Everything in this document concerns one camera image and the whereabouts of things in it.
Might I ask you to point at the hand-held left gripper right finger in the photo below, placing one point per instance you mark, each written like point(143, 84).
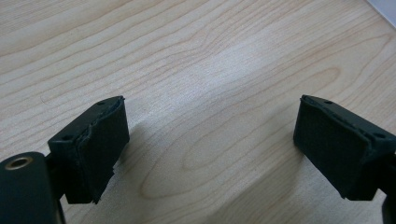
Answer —
point(339, 149)

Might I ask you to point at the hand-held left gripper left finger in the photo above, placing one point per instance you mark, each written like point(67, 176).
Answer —
point(96, 146)

